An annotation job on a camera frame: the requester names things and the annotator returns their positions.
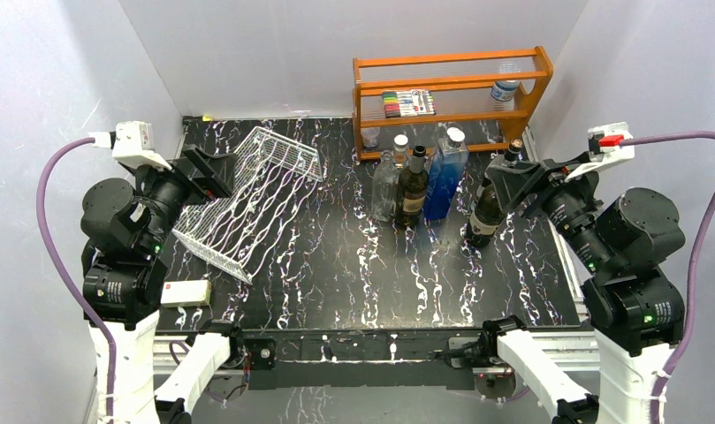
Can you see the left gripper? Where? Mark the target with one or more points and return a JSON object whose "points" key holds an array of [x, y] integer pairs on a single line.
{"points": [[216, 177]]}

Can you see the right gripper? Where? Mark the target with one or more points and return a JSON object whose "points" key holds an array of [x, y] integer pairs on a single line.
{"points": [[511, 182]]}

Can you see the blue square bottle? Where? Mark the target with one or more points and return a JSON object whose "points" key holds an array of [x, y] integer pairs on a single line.
{"points": [[447, 167]]}

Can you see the dark green wine bottle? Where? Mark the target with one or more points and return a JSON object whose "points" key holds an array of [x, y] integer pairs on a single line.
{"points": [[412, 189]]}

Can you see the clear glass bottle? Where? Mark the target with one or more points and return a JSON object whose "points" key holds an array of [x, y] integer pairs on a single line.
{"points": [[384, 183]]}

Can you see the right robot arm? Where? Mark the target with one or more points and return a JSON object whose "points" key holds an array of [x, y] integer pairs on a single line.
{"points": [[636, 313]]}

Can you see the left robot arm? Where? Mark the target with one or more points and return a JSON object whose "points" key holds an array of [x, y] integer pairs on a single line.
{"points": [[127, 224]]}

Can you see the dark wine bottle right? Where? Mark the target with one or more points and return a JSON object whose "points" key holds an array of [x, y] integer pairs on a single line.
{"points": [[487, 215]]}

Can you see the clear round white-capped bottle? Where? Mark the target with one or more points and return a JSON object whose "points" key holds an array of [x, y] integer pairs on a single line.
{"points": [[400, 143]]}

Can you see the white power strip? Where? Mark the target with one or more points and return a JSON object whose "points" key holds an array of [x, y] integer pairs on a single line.
{"points": [[189, 293]]}

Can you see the marker pen set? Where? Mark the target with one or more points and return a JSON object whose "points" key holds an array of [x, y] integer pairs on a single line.
{"points": [[408, 103]]}

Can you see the orange wooden shelf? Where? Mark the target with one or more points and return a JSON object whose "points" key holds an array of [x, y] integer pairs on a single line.
{"points": [[461, 87]]}

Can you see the small glass jar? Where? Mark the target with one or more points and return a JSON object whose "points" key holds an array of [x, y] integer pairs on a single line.
{"points": [[369, 137]]}

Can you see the white wire wine rack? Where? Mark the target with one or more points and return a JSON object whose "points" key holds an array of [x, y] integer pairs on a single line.
{"points": [[273, 178]]}

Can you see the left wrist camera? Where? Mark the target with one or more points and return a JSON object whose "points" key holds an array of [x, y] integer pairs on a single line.
{"points": [[131, 145]]}

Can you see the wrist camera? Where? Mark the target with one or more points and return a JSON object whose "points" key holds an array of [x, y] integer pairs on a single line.
{"points": [[606, 149], [131, 145]]}

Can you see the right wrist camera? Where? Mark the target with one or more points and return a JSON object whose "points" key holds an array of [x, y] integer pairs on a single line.
{"points": [[606, 149]]}

